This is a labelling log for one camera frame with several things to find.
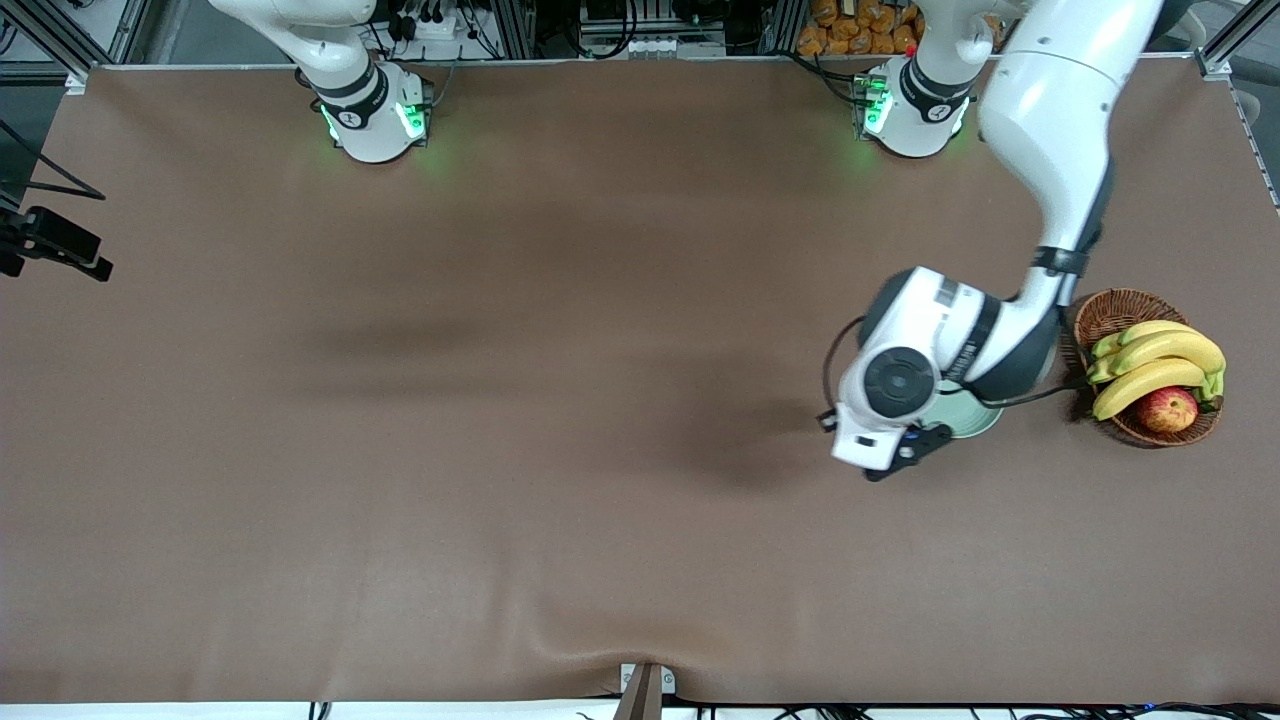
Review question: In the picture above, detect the light green plate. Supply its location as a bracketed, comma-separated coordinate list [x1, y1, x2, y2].
[935, 385, 1005, 441]

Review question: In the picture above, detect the brown wicker basket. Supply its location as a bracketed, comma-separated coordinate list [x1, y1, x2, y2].
[1070, 288, 1223, 448]

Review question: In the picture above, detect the yellow banana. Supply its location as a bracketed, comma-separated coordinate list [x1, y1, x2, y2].
[1092, 358, 1208, 422]
[1092, 320, 1198, 361]
[1087, 330, 1227, 386]

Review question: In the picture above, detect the red apple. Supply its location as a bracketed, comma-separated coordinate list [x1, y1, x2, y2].
[1137, 387, 1199, 434]

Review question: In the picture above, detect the brown table cover sheet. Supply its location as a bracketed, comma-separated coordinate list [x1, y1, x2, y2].
[0, 58, 1280, 706]

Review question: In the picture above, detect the white power strip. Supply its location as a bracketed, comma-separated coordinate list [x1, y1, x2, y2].
[395, 0, 476, 41]

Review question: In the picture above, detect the white chair base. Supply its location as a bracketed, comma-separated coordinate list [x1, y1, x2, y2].
[1165, 0, 1211, 41]

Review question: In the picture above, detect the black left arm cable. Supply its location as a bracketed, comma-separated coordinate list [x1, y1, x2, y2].
[820, 240, 1096, 413]

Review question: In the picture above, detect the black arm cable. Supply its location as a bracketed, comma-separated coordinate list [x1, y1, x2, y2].
[820, 240, 1096, 413]
[0, 118, 108, 201]

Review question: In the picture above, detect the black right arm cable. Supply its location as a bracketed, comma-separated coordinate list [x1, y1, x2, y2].
[0, 118, 108, 201]

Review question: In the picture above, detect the metal camera post bracket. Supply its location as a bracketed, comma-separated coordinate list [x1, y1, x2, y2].
[619, 662, 677, 720]

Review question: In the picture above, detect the aluminium table edge rail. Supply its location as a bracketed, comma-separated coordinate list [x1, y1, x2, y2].
[65, 52, 1206, 76]

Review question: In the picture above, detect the slanted aluminium frame profile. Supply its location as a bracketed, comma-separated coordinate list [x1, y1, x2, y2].
[1205, 0, 1280, 56]

